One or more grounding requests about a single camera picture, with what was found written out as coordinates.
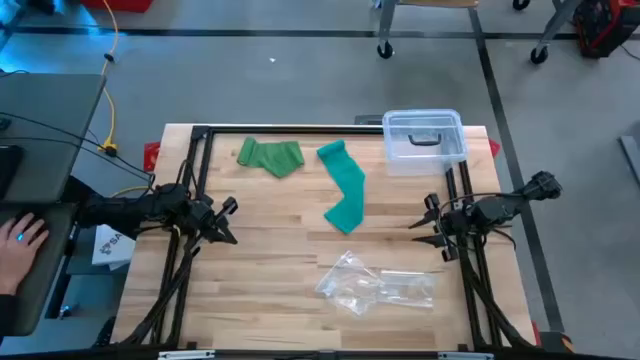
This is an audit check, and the person's hand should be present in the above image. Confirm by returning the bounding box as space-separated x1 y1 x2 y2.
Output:
0 212 50 296

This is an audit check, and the teal elastic bandage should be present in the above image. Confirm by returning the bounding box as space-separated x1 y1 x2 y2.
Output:
316 139 367 235

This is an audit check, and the white printed paper sheet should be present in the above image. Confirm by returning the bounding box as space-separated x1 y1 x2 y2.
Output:
91 223 137 271

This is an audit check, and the yellow cable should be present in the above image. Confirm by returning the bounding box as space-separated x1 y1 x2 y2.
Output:
99 0 151 199

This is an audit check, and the grey desk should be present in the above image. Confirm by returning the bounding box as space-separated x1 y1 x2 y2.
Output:
0 73 107 337

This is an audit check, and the black aluminium table frame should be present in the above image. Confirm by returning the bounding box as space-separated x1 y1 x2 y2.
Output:
112 123 544 351

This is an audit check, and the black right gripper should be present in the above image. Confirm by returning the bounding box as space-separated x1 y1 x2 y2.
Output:
408 193 476 264

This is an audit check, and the grey table leg with caster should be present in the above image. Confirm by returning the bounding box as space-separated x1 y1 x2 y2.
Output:
529 0 584 65
376 0 401 60

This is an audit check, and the silver metal bracket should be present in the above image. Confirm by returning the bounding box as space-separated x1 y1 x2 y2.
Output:
158 349 216 360
438 351 494 360

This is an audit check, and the red and black crate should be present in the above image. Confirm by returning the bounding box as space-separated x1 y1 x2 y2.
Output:
572 0 640 59

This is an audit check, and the black keyboard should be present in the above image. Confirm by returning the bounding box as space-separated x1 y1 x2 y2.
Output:
0 144 24 201

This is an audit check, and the clear plastic storage box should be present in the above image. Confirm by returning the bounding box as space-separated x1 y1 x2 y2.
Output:
382 108 470 177

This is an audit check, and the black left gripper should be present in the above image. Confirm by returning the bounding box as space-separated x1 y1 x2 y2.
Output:
188 196 239 246

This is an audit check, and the clear plastic bag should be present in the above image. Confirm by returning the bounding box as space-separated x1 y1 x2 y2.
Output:
314 250 436 317

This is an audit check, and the light green elastic bandage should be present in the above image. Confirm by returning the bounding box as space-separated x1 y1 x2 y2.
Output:
236 136 305 179

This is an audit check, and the red plastic bin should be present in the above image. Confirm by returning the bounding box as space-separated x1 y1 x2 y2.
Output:
81 0 154 14

